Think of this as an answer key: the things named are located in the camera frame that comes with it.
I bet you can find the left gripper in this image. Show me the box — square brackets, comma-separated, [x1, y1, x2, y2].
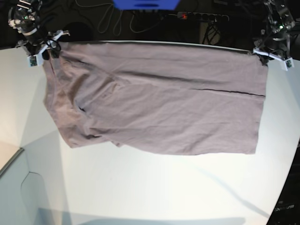
[252, 32, 291, 66]

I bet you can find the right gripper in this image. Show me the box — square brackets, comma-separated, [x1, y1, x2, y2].
[15, 29, 70, 60]

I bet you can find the mauve t-shirt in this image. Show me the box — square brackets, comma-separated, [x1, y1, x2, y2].
[43, 43, 268, 155]

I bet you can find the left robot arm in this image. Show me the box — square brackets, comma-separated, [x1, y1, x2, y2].
[252, 0, 296, 71]

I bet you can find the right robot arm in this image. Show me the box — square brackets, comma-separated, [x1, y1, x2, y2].
[8, 0, 70, 67]

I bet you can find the black power strip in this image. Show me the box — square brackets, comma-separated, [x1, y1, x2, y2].
[177, 12, 230, 23]

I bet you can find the blue plastic bin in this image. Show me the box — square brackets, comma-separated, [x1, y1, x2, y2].
[113, 0, 180, 10]

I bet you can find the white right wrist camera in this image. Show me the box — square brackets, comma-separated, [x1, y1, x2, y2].
[27, 54, 44, 67]

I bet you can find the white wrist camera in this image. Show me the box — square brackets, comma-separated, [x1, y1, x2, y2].
[27, 54, 44, 67]
[280, 58, 294, 71]

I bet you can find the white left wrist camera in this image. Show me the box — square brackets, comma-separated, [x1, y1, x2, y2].
[280, 58, 294, 71]

